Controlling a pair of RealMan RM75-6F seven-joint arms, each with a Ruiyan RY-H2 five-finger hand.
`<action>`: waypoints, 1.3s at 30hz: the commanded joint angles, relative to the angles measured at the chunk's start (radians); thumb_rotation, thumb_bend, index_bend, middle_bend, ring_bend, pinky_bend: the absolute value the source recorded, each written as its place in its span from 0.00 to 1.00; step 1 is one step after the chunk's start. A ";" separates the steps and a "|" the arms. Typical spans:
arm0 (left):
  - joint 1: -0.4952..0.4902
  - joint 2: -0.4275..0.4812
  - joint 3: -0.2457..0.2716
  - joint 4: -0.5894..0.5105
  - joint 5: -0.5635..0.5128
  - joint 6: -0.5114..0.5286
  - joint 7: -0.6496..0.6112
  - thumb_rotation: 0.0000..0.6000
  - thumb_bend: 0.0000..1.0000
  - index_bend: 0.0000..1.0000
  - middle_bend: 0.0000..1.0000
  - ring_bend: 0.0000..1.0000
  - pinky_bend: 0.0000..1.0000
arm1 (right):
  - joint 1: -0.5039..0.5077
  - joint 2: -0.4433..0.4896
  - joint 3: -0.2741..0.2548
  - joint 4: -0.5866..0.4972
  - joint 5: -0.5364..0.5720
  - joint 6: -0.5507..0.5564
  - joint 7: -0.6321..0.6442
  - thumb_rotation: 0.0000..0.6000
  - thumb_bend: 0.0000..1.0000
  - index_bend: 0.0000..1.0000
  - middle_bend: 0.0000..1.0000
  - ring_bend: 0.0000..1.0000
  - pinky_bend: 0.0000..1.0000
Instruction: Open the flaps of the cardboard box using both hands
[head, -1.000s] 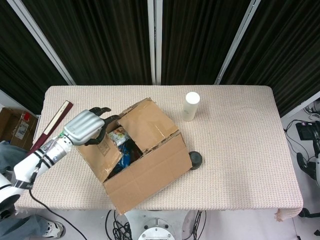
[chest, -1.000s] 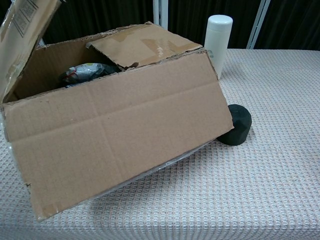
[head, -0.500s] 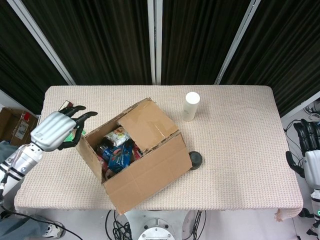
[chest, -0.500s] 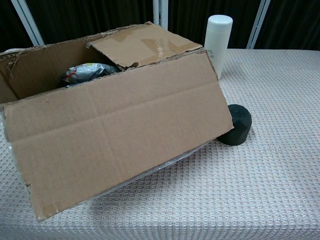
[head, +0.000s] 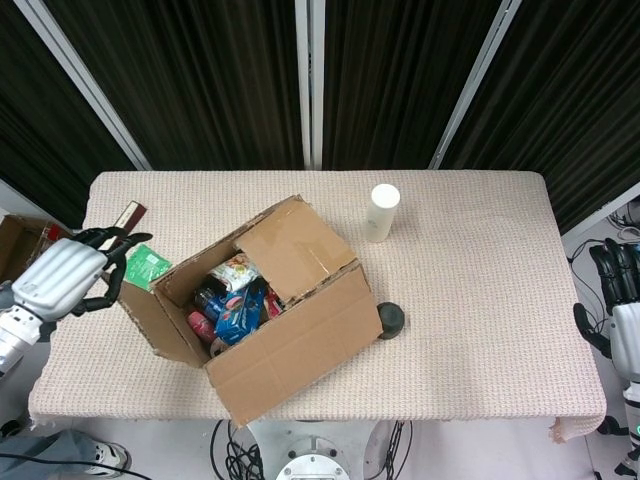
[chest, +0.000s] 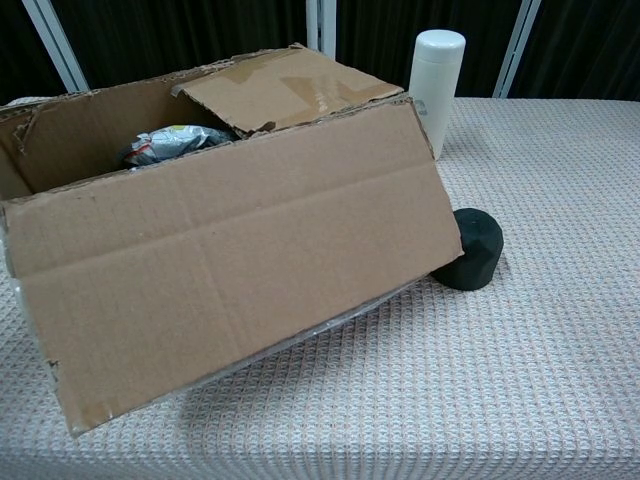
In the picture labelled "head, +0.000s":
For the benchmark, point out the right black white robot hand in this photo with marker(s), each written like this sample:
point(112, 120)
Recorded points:
point(627, 340)

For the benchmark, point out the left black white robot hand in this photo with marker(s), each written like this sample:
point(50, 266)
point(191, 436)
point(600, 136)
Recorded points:
point(65, 280)

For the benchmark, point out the brown cardboard shipping box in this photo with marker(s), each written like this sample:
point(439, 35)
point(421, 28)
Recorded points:
point(300, 350)

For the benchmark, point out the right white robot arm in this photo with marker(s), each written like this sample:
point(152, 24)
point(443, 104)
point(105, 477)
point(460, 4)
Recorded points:
point(634, 425)

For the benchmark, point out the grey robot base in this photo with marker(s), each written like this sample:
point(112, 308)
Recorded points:
point(312, 452)

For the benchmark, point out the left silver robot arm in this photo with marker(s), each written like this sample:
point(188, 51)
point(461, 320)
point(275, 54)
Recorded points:
point(15, 332)

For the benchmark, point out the brown cardboard floor box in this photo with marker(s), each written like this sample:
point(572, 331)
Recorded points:
point(25, 245)

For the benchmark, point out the black round lid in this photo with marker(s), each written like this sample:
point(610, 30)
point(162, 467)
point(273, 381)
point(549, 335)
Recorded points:
point(392, 320)

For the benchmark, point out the green foil packet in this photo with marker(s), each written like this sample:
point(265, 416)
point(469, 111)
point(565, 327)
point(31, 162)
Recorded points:
point(147, 267)

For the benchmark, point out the black caster wheel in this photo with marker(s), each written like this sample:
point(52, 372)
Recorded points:
point(614, 426)

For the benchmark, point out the red cream folding fan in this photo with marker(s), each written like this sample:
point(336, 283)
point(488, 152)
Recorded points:
point(132, 215)

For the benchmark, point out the dark bottle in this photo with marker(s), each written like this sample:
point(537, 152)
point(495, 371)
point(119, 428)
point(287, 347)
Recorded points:
point(204, 298)

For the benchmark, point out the pink bottle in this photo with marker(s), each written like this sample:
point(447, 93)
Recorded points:
point(200, 325)

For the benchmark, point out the beige woven tablecloth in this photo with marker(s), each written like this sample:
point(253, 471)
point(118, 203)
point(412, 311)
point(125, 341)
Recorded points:
point(475, 300)

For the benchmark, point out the white printed snack bag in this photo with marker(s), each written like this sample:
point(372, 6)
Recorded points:
point(234, 272)

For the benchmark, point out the blue jeans leg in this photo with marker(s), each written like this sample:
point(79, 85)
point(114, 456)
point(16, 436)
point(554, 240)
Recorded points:
point(40, 447)

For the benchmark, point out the blue cookie pack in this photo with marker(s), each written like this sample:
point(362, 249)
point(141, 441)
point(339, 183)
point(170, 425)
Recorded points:
point(240, 315)

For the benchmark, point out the white black sneaker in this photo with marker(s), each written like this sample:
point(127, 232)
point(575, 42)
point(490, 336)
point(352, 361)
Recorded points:
point(109, 457)

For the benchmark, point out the red snack pack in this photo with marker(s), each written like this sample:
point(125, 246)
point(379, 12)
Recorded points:
point(275, 305)

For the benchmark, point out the black pleated curtain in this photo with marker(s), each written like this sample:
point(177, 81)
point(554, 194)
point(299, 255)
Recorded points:
point(200, 75)

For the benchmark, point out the white cylindrical bottle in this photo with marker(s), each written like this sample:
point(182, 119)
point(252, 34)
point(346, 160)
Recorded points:
point(382, 212)

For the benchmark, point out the white frame post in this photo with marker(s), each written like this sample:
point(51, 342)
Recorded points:
point(475, 80)
point(310, 80)
point(600, 207)
point(85, 82)

